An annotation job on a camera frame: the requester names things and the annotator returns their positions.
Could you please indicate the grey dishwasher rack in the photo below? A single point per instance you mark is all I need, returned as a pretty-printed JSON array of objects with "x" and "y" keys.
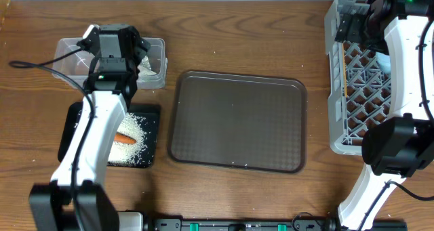
[{"x": 368, "y": 88}]

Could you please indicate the clear plastic bin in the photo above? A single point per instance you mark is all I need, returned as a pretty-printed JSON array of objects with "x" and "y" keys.
[{"x": 77, "y": 65}]

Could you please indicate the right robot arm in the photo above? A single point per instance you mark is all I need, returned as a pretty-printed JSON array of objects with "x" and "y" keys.
[{"x": 393, "y": 150}]

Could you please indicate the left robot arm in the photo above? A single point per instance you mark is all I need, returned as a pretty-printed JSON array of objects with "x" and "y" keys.
[{"x": 75, "y": 199}]

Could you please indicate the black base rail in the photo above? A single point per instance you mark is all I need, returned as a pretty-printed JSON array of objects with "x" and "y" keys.
[{"x": 198, "y": 225}]

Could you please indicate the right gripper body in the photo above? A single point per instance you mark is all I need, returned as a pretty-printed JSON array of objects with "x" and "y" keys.
[{"x": 373, "y": 39}]

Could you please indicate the light blue bowl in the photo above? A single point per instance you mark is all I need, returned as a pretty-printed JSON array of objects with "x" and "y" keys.
[{"x": 384, "y": 62}]

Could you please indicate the black waste tray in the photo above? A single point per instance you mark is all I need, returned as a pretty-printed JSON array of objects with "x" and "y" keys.
[{"x": 152, "y": 113}]

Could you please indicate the white napkin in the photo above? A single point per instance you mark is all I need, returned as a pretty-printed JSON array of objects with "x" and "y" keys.
[{"x": 144, "y": 68}]

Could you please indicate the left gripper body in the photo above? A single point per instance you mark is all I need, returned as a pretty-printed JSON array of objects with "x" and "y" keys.
[{"x": 131, "y": 68}]

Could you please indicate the wooden chopstick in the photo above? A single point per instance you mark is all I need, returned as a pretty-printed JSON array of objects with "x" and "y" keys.
[{"x": 344, "y": 67}]

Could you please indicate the pile of rice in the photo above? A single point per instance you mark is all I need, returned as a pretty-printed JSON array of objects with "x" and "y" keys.
[{"x": 130, "y": 155}]

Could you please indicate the brown serving tray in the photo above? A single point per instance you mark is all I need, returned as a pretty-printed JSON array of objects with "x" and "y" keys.
[{"x": 239, "y": 121}]

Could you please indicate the orange carrot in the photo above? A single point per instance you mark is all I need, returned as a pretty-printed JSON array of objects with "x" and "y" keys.
[{"x": 124, "y": 139}]

